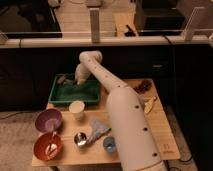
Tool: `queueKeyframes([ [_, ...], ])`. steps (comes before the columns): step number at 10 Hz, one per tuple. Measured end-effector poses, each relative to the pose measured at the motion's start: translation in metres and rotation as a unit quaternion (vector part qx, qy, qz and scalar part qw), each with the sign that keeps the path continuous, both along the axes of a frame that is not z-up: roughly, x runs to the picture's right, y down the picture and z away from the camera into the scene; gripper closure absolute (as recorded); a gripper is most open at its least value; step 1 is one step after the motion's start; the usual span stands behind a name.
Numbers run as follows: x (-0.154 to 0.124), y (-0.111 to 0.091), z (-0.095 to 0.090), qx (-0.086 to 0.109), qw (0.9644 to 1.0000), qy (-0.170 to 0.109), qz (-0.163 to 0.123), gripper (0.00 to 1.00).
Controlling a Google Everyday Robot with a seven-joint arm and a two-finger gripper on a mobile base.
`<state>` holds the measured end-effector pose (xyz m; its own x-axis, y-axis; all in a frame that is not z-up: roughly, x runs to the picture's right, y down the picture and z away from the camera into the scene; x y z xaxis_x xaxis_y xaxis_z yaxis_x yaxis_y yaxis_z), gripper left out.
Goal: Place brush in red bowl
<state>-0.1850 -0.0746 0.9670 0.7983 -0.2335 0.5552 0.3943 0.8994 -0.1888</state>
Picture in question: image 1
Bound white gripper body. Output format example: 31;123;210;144
75;64;90;85

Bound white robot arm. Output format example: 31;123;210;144
75;51;167;171

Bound purple bowl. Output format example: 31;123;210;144
35;108;63;133

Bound red bowl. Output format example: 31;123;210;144
33;133;63;161

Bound green plastic tray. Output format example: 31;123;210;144
48;73;101;106

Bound grey crumpled cloth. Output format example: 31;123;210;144
87;119;111;145

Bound dark red grapes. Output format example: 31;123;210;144
134;80;152;94

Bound small metal cup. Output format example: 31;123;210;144
74;132;87;147

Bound yellow banana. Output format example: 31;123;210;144
144;96;157;114

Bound blue plastic cup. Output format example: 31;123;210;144
103;136;116;154

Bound black box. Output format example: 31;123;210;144
134;0;185;36

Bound white vertical post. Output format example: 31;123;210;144
89;8;100;43

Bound white angled post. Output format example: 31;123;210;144
182;7;205;41

